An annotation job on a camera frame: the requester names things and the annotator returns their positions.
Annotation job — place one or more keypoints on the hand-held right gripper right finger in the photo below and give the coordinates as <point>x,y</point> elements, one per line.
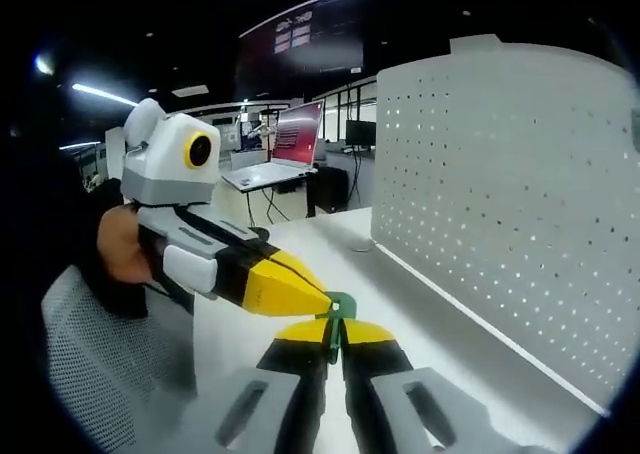
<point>400,409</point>

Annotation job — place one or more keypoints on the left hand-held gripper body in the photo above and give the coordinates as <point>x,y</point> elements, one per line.
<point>160,159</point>

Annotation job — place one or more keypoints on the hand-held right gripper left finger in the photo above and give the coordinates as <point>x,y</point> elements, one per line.
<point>265,409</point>

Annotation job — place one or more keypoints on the green oval hook base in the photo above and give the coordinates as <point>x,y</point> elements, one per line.
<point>347,301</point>

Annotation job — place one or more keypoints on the green hook assembly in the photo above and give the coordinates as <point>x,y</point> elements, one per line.
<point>334,341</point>

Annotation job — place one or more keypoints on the white perforated mounting plate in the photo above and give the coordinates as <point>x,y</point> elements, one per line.
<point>500,199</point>

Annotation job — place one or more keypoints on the person's left hand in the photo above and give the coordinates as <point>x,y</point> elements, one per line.
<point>122,249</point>

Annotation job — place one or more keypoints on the white laptop desk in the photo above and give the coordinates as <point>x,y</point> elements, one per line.
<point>270,184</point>

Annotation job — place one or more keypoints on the ceiling light strip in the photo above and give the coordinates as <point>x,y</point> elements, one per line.
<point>102,94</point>

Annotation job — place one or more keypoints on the black computer tower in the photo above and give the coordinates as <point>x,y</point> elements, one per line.
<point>327,189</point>

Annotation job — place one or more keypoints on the laptop with red screen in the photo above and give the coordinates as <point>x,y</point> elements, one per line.
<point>297,134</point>

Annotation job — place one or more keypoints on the grey mesh office chair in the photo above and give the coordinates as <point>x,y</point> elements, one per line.
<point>100,364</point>

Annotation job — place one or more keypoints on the black monitor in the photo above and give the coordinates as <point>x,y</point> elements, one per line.
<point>361,132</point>

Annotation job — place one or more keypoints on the large dark wall screen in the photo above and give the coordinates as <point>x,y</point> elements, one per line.
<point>320,39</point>

